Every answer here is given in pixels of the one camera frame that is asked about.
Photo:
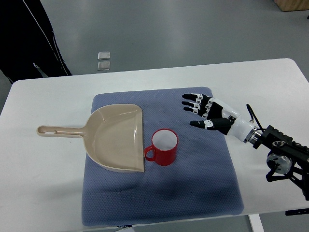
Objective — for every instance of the black table control panel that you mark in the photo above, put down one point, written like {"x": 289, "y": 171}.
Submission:
{"x": 297, "y": 212}

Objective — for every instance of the wooden box corner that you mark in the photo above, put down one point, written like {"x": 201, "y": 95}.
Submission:
{"x": 292, "y": 5}

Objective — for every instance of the metal floor plate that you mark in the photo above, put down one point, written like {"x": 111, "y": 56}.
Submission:
{"x": 104, "y": 55}
{"x": 104, "y": 65}

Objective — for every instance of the blue textured mat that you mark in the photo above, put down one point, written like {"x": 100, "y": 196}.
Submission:
{"x": 201, "y": 182}

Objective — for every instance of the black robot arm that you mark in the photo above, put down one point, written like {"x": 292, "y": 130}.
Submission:
{"x": 286, "y": 159}

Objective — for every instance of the lower metal floor plate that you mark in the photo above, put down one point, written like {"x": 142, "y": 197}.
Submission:
{"x": 104, "y": 65}

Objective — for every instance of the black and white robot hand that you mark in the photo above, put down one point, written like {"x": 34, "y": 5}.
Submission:
{"x": 218, "y": 116}

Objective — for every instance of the upper metal floor plate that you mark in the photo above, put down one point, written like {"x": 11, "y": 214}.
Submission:
{"x": 104, "y": 55}

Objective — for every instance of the red mug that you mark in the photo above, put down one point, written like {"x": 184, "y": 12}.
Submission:
{"x": 163, "y": 148}

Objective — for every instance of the beige plastic dustpan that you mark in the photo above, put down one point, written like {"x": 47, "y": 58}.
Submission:
{"x": 113, "y": 137}

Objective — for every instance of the white table leg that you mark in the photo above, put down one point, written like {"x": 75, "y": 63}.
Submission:
{"x": 255, "y": 222}

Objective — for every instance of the person in black clothes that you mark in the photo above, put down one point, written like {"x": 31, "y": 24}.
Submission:
{"x": 28, "y": 48}

